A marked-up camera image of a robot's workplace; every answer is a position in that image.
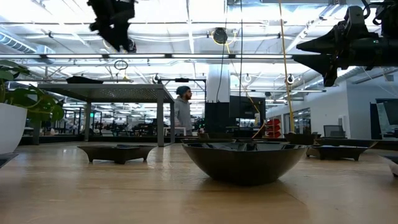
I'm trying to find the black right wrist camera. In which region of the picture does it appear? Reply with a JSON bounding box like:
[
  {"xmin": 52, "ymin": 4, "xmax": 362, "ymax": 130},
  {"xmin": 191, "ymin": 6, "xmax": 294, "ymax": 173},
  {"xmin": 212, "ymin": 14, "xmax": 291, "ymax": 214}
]
[{"xmin": 343, "ymin": 5, "xmax": 367, "ymax": 32}]

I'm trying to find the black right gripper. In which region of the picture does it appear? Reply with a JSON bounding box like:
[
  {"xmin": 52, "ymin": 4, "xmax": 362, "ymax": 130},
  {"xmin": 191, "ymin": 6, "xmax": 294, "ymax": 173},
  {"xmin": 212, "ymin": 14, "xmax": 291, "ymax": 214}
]
[{"xmin": 291, "ymin": 28, "xmax": 381, "ymax": 88}]

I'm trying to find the black wavy square mini plate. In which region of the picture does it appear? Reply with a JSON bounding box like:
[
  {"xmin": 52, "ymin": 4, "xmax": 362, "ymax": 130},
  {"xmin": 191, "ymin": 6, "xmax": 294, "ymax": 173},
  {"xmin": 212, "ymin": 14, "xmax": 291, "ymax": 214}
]
[{"xmin": 284, "ymin": 133, "xmax": 322, "ymax": 146}]

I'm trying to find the ceiling light strip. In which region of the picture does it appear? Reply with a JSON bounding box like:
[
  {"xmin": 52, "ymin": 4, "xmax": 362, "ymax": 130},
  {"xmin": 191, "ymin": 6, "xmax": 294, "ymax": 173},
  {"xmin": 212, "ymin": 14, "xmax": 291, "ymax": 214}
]
[{"xmin": 229, "ymin": 89, "xmax": 327, "ymax": 93}]

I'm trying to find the thin yellow reel cable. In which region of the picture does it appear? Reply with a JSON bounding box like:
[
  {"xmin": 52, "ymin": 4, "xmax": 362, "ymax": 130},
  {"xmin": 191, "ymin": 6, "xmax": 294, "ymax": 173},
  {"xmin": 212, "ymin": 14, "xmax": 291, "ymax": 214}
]
[{"xmin": 225, "ymin": 40, "xmax": 267, "ymax": 139}]

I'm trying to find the grey spiral ceiling duct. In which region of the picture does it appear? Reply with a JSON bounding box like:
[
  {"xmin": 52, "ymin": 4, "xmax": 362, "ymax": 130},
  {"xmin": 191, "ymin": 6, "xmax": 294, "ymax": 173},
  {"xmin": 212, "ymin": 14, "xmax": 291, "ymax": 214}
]
[{"xmin": 353, "ymin": 65, "xmax": 398, "ymax": 85}]

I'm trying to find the glass office window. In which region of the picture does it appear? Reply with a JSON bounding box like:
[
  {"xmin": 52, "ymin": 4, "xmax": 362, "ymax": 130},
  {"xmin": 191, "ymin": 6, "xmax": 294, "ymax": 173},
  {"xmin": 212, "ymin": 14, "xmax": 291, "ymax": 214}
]
[{"xmin": 282, "ymin": 107, "xmax": 312, "ymax": 135}]

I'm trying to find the person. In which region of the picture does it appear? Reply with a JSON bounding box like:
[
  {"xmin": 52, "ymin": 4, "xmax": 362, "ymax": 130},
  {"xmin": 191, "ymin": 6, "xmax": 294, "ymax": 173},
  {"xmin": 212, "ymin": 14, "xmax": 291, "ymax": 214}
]
[{"xmin": 173, "ymin": 85, "xmax": 194, "ymax": 137}]

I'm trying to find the black monitor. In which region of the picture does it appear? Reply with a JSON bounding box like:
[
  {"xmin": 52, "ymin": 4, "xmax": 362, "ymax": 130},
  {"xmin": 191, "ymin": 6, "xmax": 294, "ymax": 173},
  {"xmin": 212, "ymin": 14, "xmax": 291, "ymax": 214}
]
[{"xmin": 229, "ymin": 95, "xmax": 267, "ymax": 119}]

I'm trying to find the yellow hanging cable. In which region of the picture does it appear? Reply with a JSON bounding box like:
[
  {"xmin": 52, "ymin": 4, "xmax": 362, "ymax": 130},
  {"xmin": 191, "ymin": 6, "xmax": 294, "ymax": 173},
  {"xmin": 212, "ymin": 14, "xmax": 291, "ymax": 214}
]
[{"xmin": 277, "ymin": 0, "xmax": 295, "ymax": 134}]

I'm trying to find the white building column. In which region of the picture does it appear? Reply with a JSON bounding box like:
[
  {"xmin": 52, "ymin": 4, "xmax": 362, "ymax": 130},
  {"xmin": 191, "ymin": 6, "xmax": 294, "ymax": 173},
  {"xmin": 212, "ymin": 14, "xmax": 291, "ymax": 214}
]
[{"xmin": 206, "ymin": 63, "xmax": 231, "ymax": 103}]

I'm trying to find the black shallow mini plate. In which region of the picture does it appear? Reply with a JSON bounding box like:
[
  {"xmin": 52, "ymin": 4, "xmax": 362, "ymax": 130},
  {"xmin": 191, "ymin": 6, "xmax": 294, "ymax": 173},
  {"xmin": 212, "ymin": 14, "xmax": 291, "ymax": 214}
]
[{"xmin": 181, "ymin": 138, "xmax": 237, "ymax": 144}]

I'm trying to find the large dark bowl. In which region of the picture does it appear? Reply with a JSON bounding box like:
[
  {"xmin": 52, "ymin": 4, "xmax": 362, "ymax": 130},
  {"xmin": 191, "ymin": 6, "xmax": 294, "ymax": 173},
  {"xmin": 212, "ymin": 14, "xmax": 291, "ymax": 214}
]
[{"xmin": 181, "ymin": 142, "xmax": 309, "ymax": 187}]

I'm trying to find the grey ceiling air duct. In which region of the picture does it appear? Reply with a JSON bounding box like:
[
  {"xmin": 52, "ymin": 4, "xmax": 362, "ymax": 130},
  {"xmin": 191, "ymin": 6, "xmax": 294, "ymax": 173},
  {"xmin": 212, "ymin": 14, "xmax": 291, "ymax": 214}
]
[{"xmin": 0, "ymin": 30, "xmax": 56, "ymax": 55}]

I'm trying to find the black hanging cable loop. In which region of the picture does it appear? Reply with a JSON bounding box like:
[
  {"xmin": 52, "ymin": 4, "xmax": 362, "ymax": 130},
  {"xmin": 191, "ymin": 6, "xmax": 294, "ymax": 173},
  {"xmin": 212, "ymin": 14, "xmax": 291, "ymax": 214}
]
[{"xmin": 113, "ymin": 59, "xmax": 129, "ymax": 71}]

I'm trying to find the red storage bins rack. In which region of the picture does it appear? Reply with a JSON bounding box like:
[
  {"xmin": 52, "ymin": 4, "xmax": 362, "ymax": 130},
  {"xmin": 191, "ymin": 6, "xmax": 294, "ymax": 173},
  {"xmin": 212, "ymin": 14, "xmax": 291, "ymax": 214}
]
[{"xmin": 265, "ymin": 118, "xmax": 282, "ymax": 139}]

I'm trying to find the black cabinet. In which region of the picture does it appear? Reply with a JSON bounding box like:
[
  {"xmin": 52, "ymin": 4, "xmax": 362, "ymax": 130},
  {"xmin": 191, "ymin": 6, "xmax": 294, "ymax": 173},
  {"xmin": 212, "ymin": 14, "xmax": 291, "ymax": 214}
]
[{"xmin": 204, "ymin": 101, "xmax": 231, "ymax": 138}]

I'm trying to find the grey perforated metal shelf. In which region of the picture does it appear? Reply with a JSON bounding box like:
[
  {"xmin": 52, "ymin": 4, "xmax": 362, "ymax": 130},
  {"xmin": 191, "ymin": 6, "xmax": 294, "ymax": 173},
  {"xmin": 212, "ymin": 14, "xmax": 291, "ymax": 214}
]
[{"xmin": 32, "ymin": 82, "xmax": 175, "ymax": 147}]

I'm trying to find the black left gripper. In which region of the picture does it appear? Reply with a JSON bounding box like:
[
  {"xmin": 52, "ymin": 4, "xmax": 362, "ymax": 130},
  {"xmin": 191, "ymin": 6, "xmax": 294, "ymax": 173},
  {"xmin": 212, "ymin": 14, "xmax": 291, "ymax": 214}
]
[{"xmin": 87, "ymin": 0, "xmax": 136, "ymax": 53}]

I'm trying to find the green plant in white pot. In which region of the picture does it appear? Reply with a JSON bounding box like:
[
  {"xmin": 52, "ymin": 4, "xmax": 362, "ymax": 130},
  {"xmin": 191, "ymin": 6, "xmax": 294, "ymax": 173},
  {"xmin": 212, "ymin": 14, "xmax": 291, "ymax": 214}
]
[{"xmin": 0, "ymin": 59, "xmax": 65, "ymax": 156}]

